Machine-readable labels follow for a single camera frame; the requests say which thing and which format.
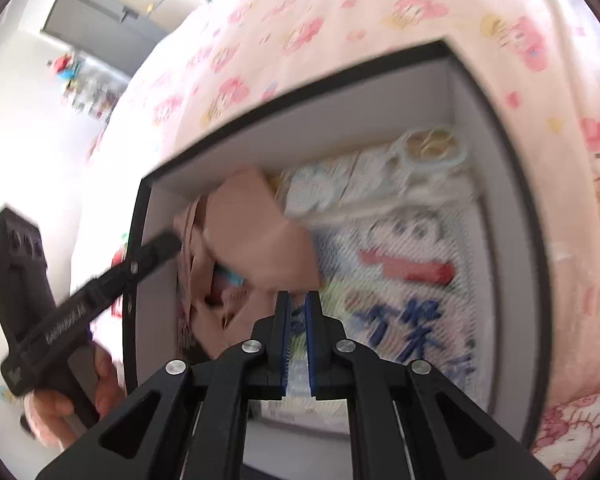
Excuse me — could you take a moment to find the pink printed cloth bag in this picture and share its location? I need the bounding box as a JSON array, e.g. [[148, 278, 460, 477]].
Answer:
[[173, 168, 321, 359]]

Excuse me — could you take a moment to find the clear cartoon phone case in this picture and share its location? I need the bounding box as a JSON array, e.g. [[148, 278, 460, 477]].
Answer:
[[275, 127, 469, 218]]

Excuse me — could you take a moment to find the person's left hand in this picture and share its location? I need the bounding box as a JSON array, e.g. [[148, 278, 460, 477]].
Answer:
[[23, 342, 126, 451]]

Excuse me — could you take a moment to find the red packet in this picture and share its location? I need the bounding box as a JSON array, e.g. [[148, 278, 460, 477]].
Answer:
[[110, 244, 131, 319]]

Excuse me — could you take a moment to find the shelf with figurines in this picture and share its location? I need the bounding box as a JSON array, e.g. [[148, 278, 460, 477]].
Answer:
[[46, 50, 130, 122]]

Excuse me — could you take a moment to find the grey wardrobe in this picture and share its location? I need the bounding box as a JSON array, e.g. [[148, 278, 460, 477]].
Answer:
[[42, 0, 211, 77]]

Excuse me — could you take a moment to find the pink cartoon print blanket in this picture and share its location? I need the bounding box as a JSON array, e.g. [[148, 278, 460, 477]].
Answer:
[[71, 0, 600, 479]]

